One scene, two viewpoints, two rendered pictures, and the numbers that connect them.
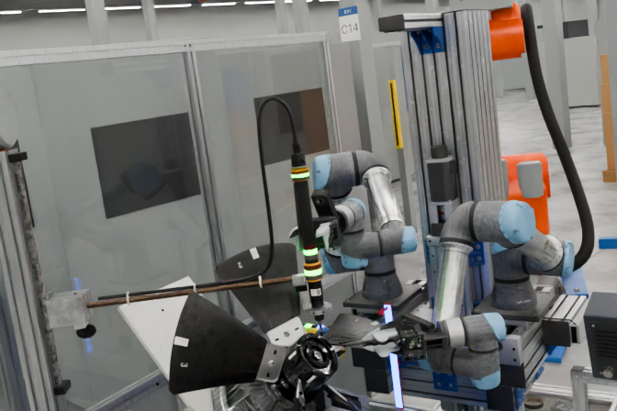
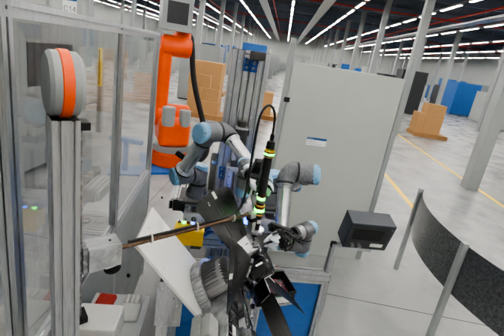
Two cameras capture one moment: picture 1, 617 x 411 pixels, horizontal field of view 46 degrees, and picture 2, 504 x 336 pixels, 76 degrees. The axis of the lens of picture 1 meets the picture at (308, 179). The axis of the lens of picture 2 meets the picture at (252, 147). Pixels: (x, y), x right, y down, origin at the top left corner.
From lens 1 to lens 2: 129 cm
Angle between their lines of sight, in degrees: 42
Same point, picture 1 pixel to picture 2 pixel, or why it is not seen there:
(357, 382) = not seen: hidden behind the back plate
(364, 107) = not seen: hidden behind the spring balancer
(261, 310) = (225, 233)
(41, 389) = (70, 325)
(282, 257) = (228, 196)
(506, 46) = (183, 52)
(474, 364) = (302, 247)
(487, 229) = (305, 178)
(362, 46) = not seen: hidden behind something
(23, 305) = (68, 259)
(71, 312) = (111, 257)
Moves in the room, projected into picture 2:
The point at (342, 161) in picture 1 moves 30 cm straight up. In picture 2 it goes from (217, 127) to (224, 73)
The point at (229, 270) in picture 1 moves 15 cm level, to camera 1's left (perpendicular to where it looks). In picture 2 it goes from (204, 208) to (169, 215)
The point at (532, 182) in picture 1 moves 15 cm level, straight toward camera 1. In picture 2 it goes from (186, 119) to (188, 122)
